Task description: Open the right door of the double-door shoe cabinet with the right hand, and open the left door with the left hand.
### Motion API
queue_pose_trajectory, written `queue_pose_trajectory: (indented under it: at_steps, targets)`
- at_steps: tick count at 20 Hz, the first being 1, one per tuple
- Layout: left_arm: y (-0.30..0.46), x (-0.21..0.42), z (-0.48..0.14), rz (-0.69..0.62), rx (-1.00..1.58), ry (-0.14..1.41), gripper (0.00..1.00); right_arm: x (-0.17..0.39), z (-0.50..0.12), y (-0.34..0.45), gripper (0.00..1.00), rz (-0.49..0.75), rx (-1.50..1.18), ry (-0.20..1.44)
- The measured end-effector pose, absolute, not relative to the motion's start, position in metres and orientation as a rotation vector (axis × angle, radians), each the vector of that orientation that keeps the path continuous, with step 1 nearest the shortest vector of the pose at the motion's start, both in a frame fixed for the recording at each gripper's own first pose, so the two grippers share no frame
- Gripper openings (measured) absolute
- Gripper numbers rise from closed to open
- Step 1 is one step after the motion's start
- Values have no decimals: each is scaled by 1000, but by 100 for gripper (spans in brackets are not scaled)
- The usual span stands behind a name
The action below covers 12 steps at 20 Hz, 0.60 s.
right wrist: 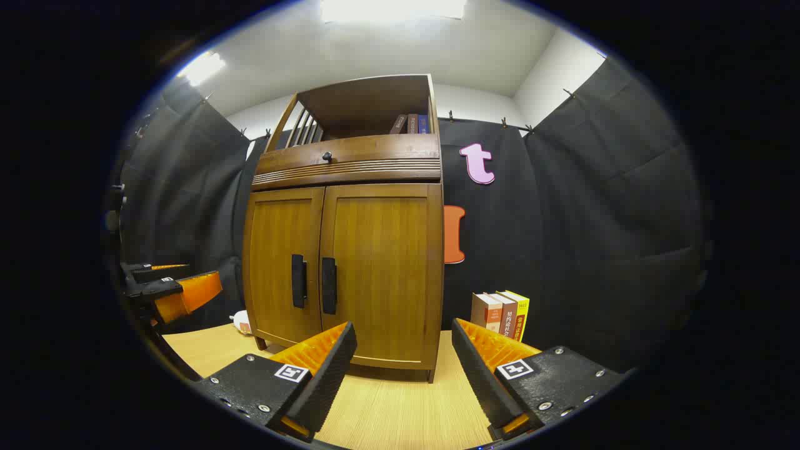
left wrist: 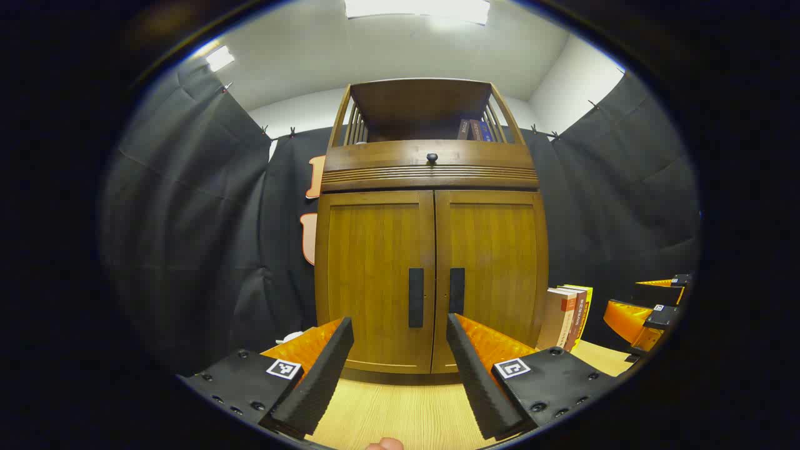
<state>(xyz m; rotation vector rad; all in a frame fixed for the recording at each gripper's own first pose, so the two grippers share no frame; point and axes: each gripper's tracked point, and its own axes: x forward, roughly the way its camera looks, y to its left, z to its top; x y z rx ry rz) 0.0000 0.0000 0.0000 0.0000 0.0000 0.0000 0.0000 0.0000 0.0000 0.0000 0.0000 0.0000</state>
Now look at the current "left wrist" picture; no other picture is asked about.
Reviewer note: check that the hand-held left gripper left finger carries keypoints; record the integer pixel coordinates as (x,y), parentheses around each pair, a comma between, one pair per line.
(319,381)

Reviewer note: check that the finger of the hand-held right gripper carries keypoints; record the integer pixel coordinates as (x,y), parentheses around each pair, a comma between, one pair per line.
(656,294)
(625,322)

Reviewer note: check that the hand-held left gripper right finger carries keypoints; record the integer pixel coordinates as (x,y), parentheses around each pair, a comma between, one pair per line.
(475,387)

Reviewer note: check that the wooden cabinet door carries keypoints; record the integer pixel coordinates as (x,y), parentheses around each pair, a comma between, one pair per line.
(500,262)
(369,262)

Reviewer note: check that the wooden double-door shoe cabinet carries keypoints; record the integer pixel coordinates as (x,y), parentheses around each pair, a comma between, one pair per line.
(431,178)

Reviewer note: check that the wooden cabinet drawer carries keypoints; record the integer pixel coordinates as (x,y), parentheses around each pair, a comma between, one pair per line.
(387,164)

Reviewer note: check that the dark red book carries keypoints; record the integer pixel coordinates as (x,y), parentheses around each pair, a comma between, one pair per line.
(579,319)

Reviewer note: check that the small white object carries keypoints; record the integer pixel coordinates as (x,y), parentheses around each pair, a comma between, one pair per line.
(290,337)

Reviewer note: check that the beige book with orange label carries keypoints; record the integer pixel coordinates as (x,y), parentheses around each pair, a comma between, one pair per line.
(555,319)

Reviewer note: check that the blue book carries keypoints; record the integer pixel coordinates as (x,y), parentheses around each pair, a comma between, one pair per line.
(487,131)

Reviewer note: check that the maroon book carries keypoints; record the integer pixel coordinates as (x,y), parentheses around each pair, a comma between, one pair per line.
(475,130)

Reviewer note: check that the dark brown book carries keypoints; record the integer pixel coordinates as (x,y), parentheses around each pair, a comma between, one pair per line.
(464,129)

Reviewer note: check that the small ceiling light panel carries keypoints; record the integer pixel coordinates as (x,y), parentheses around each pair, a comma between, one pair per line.
(220,58)

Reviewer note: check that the large ceiling light panel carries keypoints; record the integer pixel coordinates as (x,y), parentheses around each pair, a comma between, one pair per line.
(419,9)

